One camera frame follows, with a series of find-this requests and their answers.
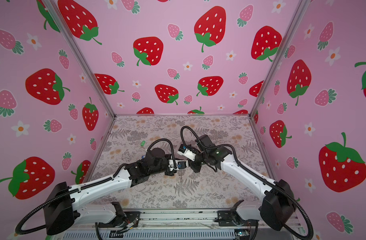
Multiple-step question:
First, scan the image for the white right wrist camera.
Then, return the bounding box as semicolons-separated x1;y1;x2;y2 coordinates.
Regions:
177;144;200;162

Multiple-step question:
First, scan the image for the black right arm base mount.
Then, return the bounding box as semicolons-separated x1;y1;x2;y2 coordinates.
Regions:
215;200;261;227

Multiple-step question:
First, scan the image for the right aluminium corner post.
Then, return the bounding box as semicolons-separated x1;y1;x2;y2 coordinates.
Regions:
250;0;311;120

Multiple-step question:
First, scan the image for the aluminium corner post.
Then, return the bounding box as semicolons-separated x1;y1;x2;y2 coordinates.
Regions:
250;0;311;120
43;0;116;119

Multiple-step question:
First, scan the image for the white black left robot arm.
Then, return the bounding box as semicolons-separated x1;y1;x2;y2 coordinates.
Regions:
15;145;187;236

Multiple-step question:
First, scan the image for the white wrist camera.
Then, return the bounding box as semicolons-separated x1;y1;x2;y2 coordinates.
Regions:
168;160;186;172
177;144;200;162

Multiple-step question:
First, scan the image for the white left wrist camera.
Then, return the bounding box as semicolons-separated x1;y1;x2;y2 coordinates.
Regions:
168;160;186;172

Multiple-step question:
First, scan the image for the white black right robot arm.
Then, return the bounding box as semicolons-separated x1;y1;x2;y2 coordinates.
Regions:
178;126;314;240

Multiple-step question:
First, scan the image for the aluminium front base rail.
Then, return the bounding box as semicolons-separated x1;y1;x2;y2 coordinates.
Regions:
60;208;302;232

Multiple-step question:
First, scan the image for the grey slotted cable duct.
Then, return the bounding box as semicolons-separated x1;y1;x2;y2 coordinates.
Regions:
63;229;244;240

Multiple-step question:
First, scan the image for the left aluminium corner post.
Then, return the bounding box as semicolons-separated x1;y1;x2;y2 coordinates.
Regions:
43;0;116;119

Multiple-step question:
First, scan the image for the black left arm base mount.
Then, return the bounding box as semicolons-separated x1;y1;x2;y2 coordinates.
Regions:
95;202;141;233

